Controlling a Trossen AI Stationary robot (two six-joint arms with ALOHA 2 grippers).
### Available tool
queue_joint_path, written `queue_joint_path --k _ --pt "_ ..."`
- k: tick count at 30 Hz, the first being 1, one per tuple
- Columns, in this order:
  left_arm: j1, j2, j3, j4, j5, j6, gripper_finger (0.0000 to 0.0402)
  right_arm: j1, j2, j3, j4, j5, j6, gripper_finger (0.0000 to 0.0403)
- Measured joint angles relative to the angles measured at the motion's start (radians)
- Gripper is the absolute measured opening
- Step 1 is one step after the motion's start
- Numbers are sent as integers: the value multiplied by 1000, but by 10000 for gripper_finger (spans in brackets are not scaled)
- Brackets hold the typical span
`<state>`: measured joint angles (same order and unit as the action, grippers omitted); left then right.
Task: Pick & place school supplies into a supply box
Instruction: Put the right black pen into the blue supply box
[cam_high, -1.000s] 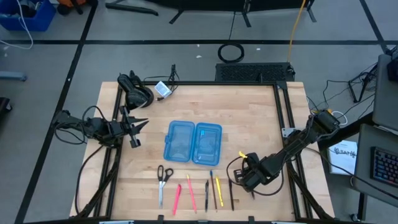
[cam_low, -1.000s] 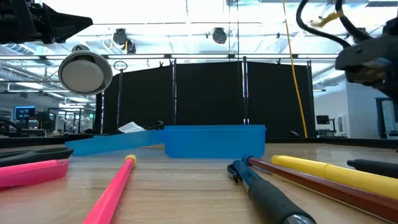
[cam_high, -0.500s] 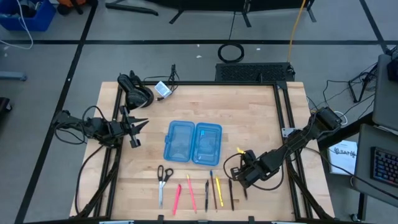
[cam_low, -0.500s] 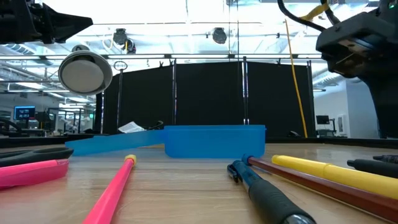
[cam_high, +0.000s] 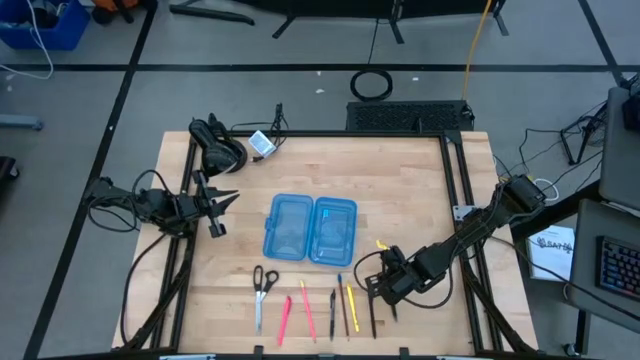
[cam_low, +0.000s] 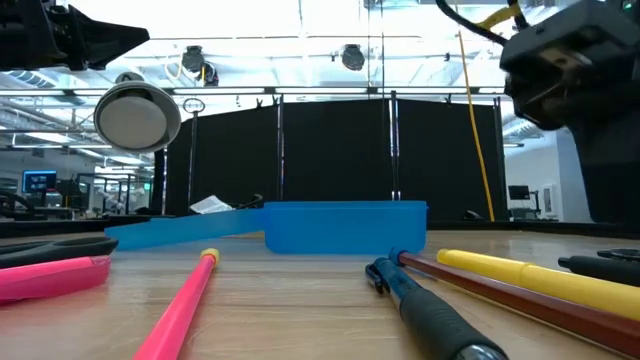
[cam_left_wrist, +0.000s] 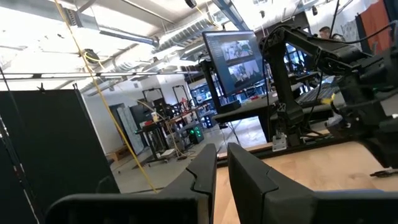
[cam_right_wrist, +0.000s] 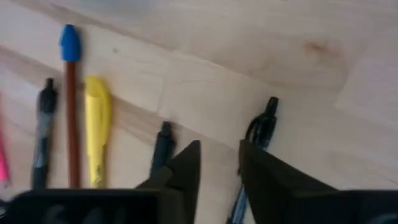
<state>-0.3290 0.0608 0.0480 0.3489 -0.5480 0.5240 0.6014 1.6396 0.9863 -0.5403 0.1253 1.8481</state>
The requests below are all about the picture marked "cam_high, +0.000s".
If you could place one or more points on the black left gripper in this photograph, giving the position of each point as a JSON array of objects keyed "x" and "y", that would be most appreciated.
[{"x": 200, "y": 207}]

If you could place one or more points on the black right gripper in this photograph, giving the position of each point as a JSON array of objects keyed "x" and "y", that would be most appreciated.
[{"x": 395, "y": 280}]

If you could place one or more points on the yellow pen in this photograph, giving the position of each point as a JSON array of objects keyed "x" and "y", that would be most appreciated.
[{"x": 353, "y": 307}]

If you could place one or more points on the black and blue pen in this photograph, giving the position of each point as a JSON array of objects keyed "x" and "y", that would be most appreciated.
[{"x": 332, "y": 312}]

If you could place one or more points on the blue translucent plastic supply box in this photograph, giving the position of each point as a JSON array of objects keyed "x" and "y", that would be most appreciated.
[{"x": 290, "y": 225}]

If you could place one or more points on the long pink pencil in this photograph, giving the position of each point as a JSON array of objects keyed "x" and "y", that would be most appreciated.
[{"x": 308, "y": 310}]

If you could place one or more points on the short pink marker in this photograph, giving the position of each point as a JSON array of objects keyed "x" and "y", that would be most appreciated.
[{"x": 285, "y": 320}]

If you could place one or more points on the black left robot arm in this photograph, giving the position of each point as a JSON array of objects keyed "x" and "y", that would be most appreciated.
[{"x": 155, "y": 205}]

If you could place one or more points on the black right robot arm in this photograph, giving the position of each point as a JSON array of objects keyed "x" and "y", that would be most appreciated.
[{"x": 470, "y": 232}]

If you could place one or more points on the small white printed box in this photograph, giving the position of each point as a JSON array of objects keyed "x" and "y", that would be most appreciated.
[{"x": 262, "y": 145}]

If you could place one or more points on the white printed paper booklet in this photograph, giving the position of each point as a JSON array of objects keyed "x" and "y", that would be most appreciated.
[{"x": 550, "y": 260}]

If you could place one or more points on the black vented computer case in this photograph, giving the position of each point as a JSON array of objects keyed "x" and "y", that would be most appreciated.
[{"x": 400, "y": 116}]

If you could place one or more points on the black desk crossbar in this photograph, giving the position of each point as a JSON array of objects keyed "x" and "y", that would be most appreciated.
[{"x": 560, "y": 212}]

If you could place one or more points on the grey desk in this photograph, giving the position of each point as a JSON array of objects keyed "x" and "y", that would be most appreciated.
[
  {"x": 620, "y": 165},
  {"x": 585, "y": 260}
]

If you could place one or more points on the grey flat dolly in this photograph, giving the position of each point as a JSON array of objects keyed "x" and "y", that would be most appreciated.
[{"x": 20, "y": 122}]

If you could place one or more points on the black chair base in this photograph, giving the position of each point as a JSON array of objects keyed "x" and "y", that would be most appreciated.
[{"x": 6, "y": 172}]

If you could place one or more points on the orange and black bag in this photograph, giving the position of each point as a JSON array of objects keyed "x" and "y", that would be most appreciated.
[{"x": 115, "y": 4}]

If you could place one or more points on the blue storage bin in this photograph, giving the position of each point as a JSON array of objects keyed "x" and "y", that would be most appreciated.
[{"x": 65, "y": 35}]

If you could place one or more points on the black partition screen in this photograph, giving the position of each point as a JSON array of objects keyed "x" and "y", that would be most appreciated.
[{"x": 350, "y": 7}]

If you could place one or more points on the backlit black keyboard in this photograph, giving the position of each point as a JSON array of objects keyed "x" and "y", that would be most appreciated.
[{"x": 620, "y": 267}]

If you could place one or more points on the black desk device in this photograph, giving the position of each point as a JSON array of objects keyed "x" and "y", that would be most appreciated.
[{"x": 632, "y": 112}]

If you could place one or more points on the black frame clamp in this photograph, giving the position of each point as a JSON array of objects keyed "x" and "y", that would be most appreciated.
[
  {"x": 404, "y": 352},
  {"x": 258, "y": 351}
]

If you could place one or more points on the black aluminium table frame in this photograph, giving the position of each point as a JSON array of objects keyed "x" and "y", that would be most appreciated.
[{"x": 320, "y": 133}]

